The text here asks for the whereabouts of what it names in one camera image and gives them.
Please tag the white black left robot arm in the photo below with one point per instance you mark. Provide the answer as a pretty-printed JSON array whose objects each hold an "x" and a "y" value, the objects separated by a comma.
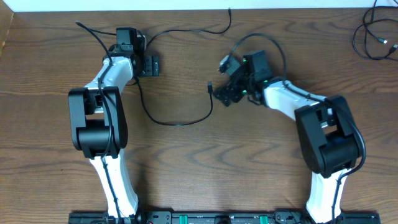
[{"x": 99, "y": 128}]

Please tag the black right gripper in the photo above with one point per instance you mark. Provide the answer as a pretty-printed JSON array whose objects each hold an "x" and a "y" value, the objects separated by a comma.
[{"x": 229, "y": 88}]

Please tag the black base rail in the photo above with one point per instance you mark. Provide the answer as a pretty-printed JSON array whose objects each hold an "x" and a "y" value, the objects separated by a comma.
[{"x": 166, "y": 217}]

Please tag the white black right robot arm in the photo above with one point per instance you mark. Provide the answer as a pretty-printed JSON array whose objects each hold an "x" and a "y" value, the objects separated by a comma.
[{"x": 330, "y": 142}]

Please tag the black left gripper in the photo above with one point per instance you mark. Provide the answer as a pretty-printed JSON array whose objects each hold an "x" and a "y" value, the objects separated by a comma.
[{"x": 153, "y": 66}]

